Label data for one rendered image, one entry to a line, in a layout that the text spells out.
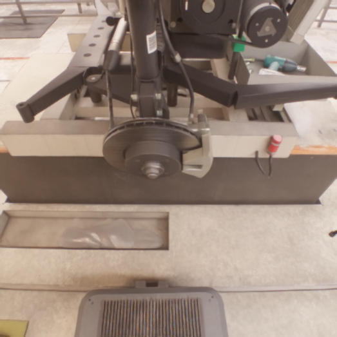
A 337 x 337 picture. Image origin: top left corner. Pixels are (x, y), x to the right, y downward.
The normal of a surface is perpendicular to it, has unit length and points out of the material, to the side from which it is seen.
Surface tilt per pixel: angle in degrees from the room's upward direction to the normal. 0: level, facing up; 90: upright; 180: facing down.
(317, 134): 0
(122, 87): 10
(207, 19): 90
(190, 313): 0
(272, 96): 90
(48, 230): 0
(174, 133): 104
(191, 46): 90
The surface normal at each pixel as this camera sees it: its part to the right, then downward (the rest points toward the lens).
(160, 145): 0.35, -0.41
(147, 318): 0.01, -0.64
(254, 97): 0.02, 0.77
